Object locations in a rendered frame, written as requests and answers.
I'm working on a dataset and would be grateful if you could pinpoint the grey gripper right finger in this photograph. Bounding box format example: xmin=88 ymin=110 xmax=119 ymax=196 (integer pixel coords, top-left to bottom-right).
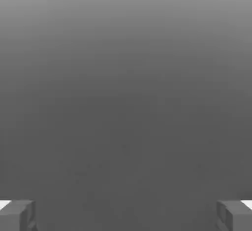
xmin=215 ymin=199 xmax=252 ymax=231

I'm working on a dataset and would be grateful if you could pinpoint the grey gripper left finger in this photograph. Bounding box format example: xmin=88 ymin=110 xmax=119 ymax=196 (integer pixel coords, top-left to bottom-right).
xmin=0 ymin=199 xmax=38 ymax=231

